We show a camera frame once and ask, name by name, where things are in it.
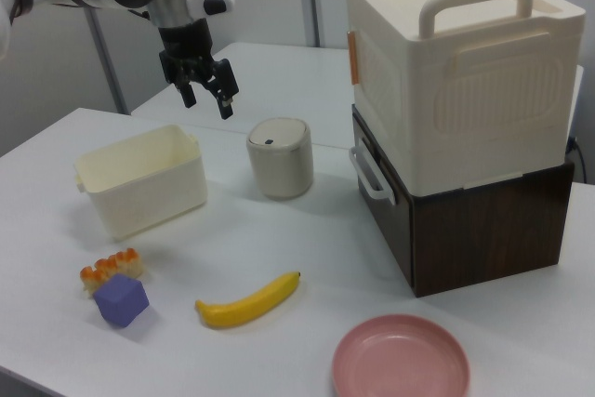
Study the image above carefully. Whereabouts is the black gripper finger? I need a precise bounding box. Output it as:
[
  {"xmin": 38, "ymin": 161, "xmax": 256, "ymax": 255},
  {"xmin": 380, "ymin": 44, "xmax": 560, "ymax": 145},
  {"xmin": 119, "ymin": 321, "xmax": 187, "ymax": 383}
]
[
  {"xmin": 175, "ymin": 76, "xmax": 198, "ymax": 109},
  {"xmin": 205, "ymin": 59, "xmax": 241, "ymax": 120}
]

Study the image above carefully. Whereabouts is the purple cube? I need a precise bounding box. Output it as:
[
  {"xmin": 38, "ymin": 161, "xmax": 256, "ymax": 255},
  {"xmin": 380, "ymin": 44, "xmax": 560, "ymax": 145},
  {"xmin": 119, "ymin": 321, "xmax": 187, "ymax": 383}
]
[{"xmin": 93, "ymin": 273, "xmax": 151, "ymax": 329}]

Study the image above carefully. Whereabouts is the pink round plate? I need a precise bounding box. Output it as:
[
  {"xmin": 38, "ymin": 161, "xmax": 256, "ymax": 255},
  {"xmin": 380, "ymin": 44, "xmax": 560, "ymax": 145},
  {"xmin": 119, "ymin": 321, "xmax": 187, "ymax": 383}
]
[{"xmin": 331, "ymin": 313, "xmax": 471, "ymax": 397}]

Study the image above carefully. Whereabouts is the cream open plastic box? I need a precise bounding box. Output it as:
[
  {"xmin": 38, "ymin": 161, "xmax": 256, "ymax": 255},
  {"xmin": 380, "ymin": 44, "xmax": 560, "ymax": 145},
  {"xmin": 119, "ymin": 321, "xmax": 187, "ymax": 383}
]
[{"xmin": 73, "ymin": 124, "xmax": 209, "ymax": 244}]

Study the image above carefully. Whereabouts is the cream storage box with handles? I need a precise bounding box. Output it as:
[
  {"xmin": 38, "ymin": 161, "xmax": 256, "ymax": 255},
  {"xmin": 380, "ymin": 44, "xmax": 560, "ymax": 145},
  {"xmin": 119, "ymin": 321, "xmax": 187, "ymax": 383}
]
[{"xmin": 344, "ymin": 0, "xmax": 586, "ymax": 192}]

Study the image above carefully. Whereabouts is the yellow toy banana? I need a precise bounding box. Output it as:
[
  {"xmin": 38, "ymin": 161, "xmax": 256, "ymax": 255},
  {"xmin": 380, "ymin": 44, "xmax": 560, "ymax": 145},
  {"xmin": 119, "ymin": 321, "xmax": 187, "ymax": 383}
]
[{"xmin": 194, "ymin": 271, "xmax": 302, "ymax": 330}]

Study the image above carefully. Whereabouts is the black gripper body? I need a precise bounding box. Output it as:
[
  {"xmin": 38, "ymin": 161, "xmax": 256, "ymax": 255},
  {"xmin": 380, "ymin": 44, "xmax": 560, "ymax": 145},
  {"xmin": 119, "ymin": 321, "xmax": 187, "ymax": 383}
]
[{"xmin": 157, "ymin": 18, "xmax": 219, "ymax": 90}]

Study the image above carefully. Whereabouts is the black cable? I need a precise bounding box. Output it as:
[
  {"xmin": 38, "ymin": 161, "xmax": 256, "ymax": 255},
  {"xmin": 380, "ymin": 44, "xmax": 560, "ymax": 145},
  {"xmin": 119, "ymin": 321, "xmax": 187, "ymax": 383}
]
[{"xmin": 566, "ymin": 135, "xmax": 588, "ymax": 182}]

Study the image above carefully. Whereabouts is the orange topped toy sushi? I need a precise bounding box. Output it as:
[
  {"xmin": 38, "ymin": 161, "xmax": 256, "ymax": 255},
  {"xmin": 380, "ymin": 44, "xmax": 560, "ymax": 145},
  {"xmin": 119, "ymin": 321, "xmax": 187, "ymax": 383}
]
[{"xmin": 79, "ymin": 247, "xmax": 144, "ymax": 298}]

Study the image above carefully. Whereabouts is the dark wood drawer cabinet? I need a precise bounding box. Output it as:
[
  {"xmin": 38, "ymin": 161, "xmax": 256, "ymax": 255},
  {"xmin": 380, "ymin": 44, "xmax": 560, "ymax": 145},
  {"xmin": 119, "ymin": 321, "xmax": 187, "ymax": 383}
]
[{"xmin": 348, "ymin": 103, "xmax": 575, "ymax": 299}]

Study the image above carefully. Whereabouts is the beige round lidded bin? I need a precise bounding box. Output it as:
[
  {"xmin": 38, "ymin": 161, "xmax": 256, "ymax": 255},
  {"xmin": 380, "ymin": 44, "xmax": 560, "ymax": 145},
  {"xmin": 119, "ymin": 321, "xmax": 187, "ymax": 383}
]
[{"xmin": 245, "ymin": 117, "xmax": 314, "ymax": 200}]

